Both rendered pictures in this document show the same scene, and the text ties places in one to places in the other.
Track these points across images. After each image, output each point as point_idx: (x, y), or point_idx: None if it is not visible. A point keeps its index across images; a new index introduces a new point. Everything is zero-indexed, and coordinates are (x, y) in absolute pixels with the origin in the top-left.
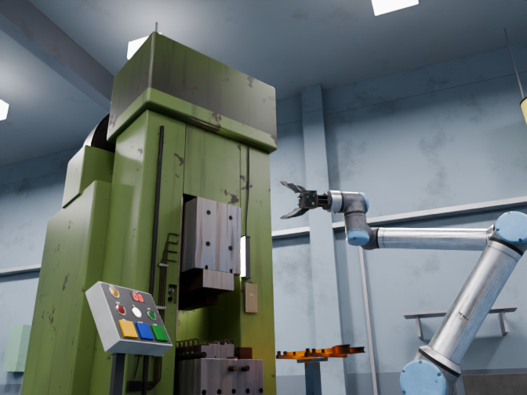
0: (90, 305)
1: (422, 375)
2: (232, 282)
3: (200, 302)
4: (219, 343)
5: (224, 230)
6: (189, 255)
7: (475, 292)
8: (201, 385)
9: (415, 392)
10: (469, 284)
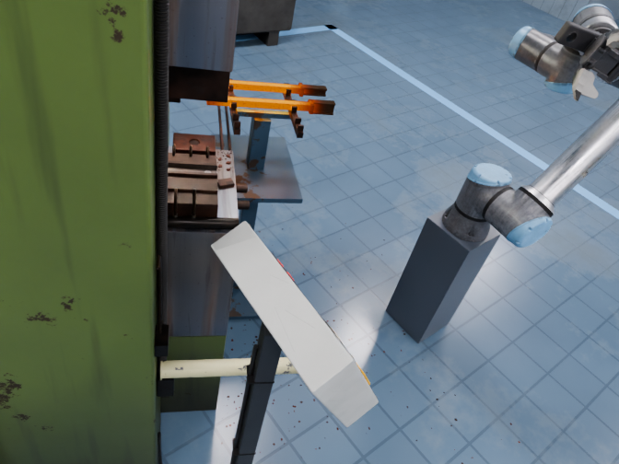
0: (326, 400)
1: (541, 229)
2: None
3: None
4: (201, 166)
5: None
6: (202, 31)
7: (607, 154)
8: None
9: (527, 241)
10: (607, 145)
